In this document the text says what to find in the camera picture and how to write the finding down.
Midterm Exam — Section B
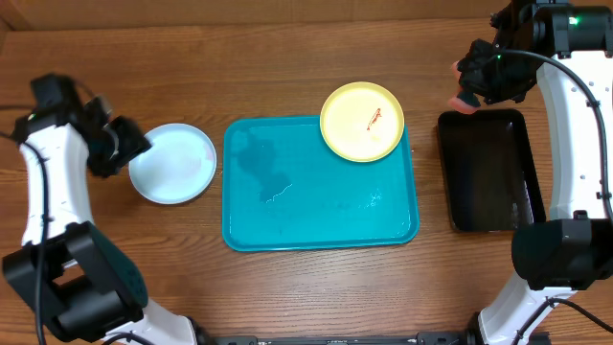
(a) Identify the light blue plate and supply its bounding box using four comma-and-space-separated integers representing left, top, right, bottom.
128, 124, 217, 205

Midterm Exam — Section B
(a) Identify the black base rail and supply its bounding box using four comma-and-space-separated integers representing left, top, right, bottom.
215, 332, 477, 345

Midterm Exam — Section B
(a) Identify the black tray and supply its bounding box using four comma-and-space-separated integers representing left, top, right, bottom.
437, 109, 547, 233

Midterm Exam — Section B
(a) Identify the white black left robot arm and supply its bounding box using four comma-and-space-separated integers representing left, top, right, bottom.
2, 74, 213, 344

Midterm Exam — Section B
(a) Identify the red sponge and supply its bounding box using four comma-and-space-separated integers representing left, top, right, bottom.
448, 86, 481, 114

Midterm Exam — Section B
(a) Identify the teal plastic tray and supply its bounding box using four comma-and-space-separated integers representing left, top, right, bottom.
221, 116, 420, 252

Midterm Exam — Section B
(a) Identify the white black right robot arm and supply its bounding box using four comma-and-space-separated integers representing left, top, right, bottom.
449, 0, 612, 344

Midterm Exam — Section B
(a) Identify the yellow plate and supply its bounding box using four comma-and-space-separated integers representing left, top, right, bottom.
320, 81, 405, 163

